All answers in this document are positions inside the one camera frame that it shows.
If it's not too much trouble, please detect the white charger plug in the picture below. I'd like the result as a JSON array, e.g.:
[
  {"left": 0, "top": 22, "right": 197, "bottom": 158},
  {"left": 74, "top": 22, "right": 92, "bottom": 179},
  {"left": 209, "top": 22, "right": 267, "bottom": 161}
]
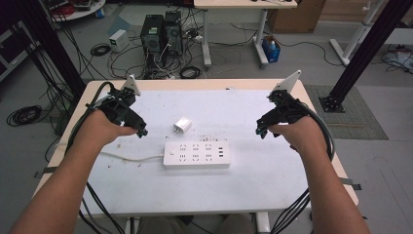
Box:
[{"left": 172, "top": 116, "right": 193, "bottom": 135}]

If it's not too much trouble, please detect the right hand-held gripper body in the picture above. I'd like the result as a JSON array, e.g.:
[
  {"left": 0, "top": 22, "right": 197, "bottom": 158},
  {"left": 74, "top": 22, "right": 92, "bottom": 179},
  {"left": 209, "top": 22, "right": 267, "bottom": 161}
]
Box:
[{"left": 257, "top": 69, "right": 311, "bottom": 129}]

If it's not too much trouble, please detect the white desk with wooden top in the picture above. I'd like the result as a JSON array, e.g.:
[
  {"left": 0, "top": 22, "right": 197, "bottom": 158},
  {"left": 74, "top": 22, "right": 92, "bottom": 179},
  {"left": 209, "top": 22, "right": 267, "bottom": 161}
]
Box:
[{"left": 193, "top": 0, "right": 298, "bottom": 69}]

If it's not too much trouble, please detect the round white table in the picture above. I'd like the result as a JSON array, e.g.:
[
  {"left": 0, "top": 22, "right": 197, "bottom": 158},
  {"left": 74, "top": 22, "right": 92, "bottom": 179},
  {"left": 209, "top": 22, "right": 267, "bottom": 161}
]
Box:
[{"left": 40, "top": 0, "right": 107, "bottom": 22}]

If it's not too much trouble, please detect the grey floor mat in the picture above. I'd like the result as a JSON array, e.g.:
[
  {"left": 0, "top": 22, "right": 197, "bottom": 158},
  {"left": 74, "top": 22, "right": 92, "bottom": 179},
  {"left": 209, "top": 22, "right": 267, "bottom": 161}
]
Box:
[{"left": 304, "top": 84, "right": 390, "bottom": 141}]

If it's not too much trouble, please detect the coiled black cable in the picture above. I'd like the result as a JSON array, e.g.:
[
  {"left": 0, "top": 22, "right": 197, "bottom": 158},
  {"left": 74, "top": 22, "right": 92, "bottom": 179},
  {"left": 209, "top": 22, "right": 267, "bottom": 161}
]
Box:
[
  {"left": 178, "top": 65, "right": 204, "bottom": 80},
  {"left": 6, "top": 104, "right": 44, "bottom": 128},
  {"left": 90, "top": 42, "right": 112, "bottom": 58}
]

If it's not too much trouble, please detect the person's left hand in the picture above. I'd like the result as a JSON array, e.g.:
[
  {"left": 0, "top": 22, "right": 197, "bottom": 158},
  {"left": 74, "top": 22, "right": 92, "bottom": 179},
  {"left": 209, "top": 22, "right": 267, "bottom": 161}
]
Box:
[{"left": 76, "top": 109, "right": 139, "bottom": 153}]

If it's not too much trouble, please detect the white power supply box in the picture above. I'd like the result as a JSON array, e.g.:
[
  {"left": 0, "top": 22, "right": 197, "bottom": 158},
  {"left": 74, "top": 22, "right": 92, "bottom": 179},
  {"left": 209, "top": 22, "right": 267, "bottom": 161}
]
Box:
[{"left": 108, "top": 28, "right": 131, "bottom": 54}]

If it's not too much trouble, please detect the white power strip cable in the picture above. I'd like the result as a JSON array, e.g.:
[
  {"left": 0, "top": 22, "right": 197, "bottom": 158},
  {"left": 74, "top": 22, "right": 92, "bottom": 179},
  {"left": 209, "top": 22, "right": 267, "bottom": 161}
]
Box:
[{"left": 98, "top": 149, "right": 166, "bottom": 163}]

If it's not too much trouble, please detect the blue box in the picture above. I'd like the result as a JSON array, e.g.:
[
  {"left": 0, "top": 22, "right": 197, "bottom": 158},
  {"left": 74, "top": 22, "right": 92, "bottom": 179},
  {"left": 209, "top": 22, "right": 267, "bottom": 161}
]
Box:
[{"left": 261, "top": 35, "right": 282, "bottom": 63}]

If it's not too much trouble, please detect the black computer tower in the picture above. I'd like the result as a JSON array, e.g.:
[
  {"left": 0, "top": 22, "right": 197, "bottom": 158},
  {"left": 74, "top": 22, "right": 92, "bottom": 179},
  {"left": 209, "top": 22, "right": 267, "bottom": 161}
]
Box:
[
  {"left": 139, "top": 14, "right": 166, "bottom": 67},
  {"left": 164, "top": 10, "right": 184, "bottom": 59}
]

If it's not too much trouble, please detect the white table mat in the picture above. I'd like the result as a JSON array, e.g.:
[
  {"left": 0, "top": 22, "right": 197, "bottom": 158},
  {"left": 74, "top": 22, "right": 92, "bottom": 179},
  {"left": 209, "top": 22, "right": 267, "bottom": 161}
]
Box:
[{"left": 79, "top": 89, "right": 313, "bottom": 217}]

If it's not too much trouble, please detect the white table leg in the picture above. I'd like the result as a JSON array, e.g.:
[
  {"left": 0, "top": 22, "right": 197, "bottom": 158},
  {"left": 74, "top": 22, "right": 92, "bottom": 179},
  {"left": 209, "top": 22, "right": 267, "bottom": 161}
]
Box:
[
  {"left": 255, "top": 212, "right": 272, "bottom": 234},
  {"left": 125, "top": 216, "right": 141, "bottom": 234}
]

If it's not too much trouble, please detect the black tape strip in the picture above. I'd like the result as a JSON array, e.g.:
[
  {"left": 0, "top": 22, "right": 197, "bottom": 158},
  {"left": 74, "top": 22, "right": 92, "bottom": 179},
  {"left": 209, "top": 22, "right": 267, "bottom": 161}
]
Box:
[
  {"left": 339, "top": 177, "right": 362, "bottom": 191},
  {"left": 33, "top": 166, "right": 60, "bottom": 178}
]

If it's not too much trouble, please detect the black gripper cable bundle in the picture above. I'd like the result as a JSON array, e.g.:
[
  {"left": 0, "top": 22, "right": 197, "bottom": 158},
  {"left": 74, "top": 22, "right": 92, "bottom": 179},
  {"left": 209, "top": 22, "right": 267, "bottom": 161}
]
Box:
[
  {"left": 271, "top": 97, "right": 335, "bottom": 234},
  {"left": 64, "top": 81, "right": 126, "bottom": 234}
]

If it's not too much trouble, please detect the cardboard box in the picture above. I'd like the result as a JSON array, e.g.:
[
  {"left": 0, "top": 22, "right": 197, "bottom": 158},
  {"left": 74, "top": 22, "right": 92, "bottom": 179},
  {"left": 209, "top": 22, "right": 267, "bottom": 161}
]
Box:
[{"left": 267, "top": 0, "right": 327, "bottom": 34}]

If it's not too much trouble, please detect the person's right hand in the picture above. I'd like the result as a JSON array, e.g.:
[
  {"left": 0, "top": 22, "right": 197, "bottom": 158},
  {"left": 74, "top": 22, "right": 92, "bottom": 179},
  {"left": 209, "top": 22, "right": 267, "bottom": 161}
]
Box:
[{"left": 267, "top": 115, "right": 329, "bottom": 154}]

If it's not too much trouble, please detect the long black floor cable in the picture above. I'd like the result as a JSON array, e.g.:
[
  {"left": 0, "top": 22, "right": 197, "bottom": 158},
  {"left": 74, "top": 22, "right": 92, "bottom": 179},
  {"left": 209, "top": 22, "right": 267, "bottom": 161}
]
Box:
[{"left": 230, "top": 22, "right": 336, "bottom": 68}]

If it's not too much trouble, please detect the white metal stand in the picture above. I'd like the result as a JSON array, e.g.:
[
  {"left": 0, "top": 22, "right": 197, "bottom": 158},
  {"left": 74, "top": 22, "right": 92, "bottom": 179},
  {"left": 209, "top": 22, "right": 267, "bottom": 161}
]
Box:
[{"left": 329, "top": 0, "right": 382, "bottom": 66}]

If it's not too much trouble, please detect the black metal frame post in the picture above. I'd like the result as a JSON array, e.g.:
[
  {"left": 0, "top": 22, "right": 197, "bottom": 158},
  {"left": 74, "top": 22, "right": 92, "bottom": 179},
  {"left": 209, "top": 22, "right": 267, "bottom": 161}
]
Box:
[
  {"left": 319, "top": 0, "right": 413, "bottom": 114},
  {"left": 9, "top": 0, "right": 88, "bottom": 98}
]

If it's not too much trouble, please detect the white power strip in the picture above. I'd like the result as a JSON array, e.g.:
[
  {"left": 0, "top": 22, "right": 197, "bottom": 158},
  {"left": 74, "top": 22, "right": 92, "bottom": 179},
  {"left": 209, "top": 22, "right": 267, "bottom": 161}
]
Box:
[{"left": 163, "top": 139, "right": 232, "bottom": 170}]

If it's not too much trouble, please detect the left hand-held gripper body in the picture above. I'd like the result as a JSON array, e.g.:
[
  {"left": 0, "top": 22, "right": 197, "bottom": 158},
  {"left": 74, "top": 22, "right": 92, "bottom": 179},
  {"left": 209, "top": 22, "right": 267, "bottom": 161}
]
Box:
[{"left": 86, "top": 74, "right": 147, "bottom": 131}]

